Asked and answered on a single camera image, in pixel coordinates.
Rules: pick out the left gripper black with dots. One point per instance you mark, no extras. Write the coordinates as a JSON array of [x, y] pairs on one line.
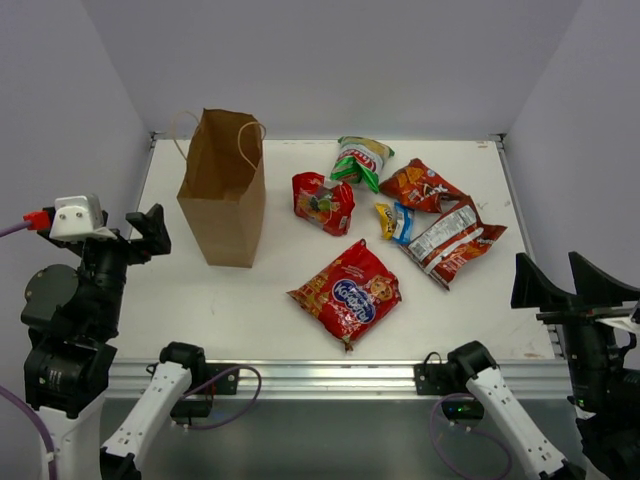
[[122, 245]]

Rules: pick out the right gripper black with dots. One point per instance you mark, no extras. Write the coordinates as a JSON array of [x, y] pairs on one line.
[[596, 292]]

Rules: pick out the brown paper bag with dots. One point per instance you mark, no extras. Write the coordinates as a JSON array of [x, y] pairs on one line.
[[223, 192]]

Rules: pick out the red KitKat candy pack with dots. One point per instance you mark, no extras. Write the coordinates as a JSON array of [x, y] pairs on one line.
[[458, 236]]

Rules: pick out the blue white snack pack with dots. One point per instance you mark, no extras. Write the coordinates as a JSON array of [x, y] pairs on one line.
[[404, 222]]

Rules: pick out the red Skittles candy pack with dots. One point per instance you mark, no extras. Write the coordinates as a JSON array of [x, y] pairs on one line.
[[324, 203]]

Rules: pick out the red Doritos chip bag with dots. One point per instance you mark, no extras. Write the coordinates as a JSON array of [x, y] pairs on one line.
[[419, 187]]

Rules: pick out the yellow M&M candy pack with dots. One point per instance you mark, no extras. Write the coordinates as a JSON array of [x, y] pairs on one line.
[[387, 220]]

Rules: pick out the large red candy bag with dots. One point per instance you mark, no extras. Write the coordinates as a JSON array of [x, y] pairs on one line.
[[350, 295]]

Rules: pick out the green chip bag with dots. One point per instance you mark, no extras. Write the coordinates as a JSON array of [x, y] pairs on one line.
[[360, 161]]

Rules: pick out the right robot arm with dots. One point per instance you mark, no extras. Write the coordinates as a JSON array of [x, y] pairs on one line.
[[609, 429]]

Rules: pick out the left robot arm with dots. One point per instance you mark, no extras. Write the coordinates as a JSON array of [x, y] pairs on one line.
[[71, 315]]

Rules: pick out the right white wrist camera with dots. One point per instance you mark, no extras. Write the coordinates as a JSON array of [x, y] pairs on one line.
[[623, 318]]

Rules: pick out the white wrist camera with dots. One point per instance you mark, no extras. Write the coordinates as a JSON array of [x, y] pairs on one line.
[[71, 219], [623, 318]]

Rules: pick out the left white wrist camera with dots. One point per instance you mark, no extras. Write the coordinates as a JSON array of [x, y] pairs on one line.
[[71, 219]]

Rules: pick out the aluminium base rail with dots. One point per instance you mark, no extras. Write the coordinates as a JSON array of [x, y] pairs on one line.
[[394, 380]]

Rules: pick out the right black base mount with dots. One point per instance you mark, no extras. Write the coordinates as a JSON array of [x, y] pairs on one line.
[[435, 377]]

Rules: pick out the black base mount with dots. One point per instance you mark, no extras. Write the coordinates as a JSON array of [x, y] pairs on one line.
[[217, 379], [435, 377]]

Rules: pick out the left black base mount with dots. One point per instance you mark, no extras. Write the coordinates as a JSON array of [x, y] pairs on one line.
[[217, 379]]

